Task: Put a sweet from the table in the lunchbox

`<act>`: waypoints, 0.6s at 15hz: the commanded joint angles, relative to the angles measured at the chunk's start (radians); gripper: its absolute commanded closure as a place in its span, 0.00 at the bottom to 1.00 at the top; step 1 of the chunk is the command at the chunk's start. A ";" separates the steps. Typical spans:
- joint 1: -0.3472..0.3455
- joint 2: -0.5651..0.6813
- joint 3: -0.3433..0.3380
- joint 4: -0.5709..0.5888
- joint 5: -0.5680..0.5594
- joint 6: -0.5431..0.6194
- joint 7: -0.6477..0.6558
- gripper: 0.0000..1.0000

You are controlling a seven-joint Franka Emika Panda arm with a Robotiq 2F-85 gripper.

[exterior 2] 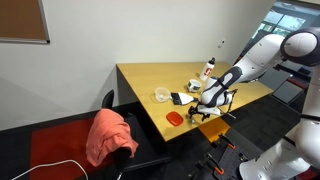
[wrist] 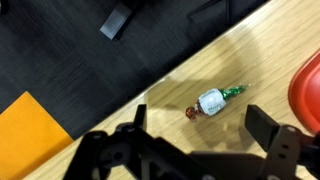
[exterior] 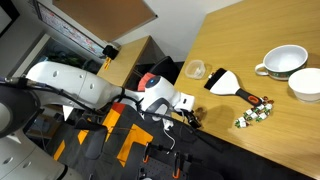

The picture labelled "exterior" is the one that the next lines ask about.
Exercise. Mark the yellow clamp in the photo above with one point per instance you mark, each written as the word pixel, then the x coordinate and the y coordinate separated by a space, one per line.
pixel 107 63

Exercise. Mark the printed wall poster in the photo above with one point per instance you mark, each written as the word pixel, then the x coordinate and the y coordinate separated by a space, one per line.
pixel 71 31

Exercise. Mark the white flat panel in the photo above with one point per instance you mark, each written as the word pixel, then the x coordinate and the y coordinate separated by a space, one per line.
pixel 67 112

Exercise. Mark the clear plastic lunchbox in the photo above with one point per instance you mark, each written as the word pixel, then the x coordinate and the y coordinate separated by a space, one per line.
pixel 195 69

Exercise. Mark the black camera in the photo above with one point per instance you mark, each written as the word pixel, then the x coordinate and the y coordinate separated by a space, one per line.
pixel 110 51

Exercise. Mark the black perforated board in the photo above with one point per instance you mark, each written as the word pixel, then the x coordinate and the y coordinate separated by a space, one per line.
pixel 163 168

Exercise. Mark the white mug with green band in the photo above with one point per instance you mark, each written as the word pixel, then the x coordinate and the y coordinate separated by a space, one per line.
pixel 285 61

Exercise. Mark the small wooden desk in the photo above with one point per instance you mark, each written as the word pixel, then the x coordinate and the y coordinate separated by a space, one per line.
pixel 123 63

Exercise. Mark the black chair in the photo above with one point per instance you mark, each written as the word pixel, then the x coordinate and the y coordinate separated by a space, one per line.
pixel 166 66

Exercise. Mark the white bowl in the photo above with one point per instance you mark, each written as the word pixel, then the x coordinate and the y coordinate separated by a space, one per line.
pixel 306 84

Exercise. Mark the red cloth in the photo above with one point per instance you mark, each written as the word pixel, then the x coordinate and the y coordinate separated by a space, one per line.
pixel 145 81

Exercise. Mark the brown cork board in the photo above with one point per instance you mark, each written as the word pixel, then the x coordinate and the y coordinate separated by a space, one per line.
pixel 103 16

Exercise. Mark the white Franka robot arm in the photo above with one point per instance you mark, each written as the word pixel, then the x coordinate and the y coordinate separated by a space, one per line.
pixel 70 81

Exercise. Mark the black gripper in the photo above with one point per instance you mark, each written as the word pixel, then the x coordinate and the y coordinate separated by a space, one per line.
pixel 181 115

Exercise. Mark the dark grey stool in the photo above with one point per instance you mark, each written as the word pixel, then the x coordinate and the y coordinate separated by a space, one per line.
pixel 95 140

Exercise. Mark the red wrapped sweet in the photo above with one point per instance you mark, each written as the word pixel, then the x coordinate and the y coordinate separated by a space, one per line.
pixel 271 101

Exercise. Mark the black orange clamp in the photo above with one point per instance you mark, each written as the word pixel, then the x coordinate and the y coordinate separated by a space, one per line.
pixel 176 166
pixel 145 155

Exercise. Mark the green white wrapped sweet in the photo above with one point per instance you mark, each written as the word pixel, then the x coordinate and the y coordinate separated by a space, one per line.
pixel 254 116
pixel 268 106
pixel 260 107
pixel 241 124
pixel 248 112
pixel 241 119
pixel 263 116

